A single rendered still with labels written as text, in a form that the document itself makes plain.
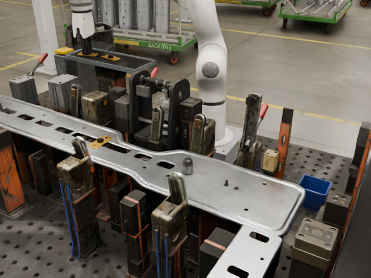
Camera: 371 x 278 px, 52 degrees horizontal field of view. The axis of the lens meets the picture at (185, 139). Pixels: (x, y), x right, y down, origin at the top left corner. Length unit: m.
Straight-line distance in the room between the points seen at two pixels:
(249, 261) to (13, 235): 0.88
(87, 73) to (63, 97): 2.61
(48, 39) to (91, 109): 3.69
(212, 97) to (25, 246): 0.89
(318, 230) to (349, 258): 0.08
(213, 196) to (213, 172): 0.11
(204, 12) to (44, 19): 3.71
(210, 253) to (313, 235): 0.23
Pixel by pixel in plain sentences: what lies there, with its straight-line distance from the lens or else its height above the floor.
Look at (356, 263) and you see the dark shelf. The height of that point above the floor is 1.03.
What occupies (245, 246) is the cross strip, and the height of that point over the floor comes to 1.00.
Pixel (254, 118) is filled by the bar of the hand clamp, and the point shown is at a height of 1.15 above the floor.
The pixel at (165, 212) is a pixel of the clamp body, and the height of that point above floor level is 1.04.
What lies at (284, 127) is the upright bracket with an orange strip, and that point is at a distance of 1.10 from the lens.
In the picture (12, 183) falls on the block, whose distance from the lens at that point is 1.51.
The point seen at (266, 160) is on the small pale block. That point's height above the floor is 1.05.
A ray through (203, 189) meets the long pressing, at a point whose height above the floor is 1.00.
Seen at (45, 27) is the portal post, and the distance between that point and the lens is 5.06.
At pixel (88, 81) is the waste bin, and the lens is 4.19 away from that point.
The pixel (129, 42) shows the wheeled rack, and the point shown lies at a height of 0.25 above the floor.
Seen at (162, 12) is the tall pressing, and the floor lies 0.59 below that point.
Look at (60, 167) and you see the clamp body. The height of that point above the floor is 1.04.
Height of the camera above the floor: 1.63
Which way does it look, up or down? 29 degrees down
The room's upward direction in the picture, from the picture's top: straight up
